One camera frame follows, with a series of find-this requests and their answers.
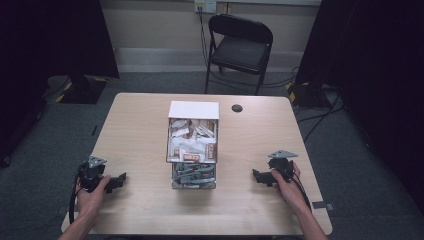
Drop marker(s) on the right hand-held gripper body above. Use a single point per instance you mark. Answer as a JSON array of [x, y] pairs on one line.
[[282, 163]]

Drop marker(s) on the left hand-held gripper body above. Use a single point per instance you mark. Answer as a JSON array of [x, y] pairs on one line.
[[95, 170]]

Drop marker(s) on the person's left hand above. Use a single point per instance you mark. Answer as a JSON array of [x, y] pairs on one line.
[[89, 200]]

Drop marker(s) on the person's right hand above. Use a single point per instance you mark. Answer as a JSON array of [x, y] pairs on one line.
[[289, 193]]

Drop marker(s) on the small black floor strip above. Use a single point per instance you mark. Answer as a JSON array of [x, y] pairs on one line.
[[95, 130]]

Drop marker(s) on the clear drawer with grey packets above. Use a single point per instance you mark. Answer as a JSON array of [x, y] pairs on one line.
[[173, 185]]

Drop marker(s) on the clear drawer with white packets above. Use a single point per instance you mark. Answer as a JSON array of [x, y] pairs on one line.
[[168, 146]]

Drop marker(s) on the grey tape strip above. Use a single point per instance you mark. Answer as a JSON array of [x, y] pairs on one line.
[[322, 205]]

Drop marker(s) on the pile of grey packets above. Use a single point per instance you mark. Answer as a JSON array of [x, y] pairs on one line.
[[193, 175]]

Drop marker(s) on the black stand base striped tape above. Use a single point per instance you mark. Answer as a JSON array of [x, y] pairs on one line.
[[81, 90], [306, 95]]

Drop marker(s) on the pile of white brown packets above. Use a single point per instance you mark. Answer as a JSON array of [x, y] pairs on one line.
[[191, 143]]

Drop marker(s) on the white small drawer cabinet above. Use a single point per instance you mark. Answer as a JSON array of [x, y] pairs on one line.
[[193, 110]]

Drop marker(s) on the black folding chair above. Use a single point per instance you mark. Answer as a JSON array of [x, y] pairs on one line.
[[241, 50]]

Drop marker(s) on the black curtain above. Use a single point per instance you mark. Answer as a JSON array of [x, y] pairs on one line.
[[376, 66], [40, 50]]

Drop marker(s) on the white wall socket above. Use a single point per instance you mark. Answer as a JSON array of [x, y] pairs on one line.
[[205, 5]]

